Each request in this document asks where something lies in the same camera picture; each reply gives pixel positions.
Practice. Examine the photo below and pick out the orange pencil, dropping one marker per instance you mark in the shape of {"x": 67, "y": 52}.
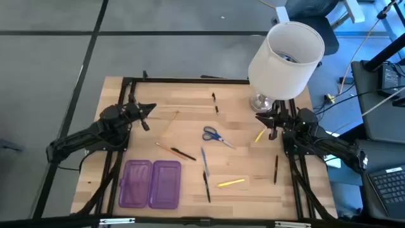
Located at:
{"x": 163, "y": 147}

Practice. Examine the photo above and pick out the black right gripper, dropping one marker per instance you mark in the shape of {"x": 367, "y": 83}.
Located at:
{"x": 280, "y": 120}

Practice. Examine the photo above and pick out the light wooden pencil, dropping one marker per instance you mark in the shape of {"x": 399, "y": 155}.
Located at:
{"x": 171, "y": 123}

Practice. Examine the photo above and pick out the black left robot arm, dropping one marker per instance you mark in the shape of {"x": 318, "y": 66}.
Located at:
{"x": 79, "y": 139}

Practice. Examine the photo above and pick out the black and white pen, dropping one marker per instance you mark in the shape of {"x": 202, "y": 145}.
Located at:
{"x": 216, "y": 110}

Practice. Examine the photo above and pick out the black stand pole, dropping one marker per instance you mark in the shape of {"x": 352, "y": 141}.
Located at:
{"x": 386, "y": 54}

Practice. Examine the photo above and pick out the black laptop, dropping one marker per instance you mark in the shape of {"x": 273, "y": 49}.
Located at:
{"x": 389, "y": 190}

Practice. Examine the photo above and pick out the yellow black plug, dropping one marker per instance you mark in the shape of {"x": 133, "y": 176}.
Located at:
{"x": 330, "y": 98}

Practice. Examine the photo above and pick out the purple plastic supply box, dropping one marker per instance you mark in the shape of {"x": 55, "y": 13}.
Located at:
{"x": 164, "y": 187}

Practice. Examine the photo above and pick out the black aluminium table frame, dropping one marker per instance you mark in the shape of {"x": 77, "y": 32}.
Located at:
{"x": 190, "y": 80}

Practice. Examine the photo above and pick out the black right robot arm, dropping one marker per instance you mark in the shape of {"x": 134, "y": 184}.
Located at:
{"x": 332, "y": 149}

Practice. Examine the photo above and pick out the black power adapter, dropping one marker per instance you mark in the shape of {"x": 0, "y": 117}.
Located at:
{"x": 389, "y": 79}

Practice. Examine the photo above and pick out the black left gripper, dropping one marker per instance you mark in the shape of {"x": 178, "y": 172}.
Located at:
{"x": 134, "y": 111}

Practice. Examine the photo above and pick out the dark brown pen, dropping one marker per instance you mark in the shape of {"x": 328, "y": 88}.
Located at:
{"x": 276, "y": 169}

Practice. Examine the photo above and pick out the silver lamp with white shade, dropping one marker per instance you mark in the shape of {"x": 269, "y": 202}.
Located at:
{"x": 284, "y": 73}

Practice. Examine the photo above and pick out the black office chair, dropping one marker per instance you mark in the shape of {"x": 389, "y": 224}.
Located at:
{"x": 329, "y": 35}

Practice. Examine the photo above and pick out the blue pen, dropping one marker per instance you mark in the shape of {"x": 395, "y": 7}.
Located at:
{"x": 205, "y": 161}

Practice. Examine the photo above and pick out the grey side table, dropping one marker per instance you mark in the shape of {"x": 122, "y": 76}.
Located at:
{"x": 373, "y": 107}

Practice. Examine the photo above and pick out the silver metal bracket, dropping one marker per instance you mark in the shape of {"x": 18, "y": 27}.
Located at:
{"x": 292, "y": 225}
{"x": 117, "y": 221}

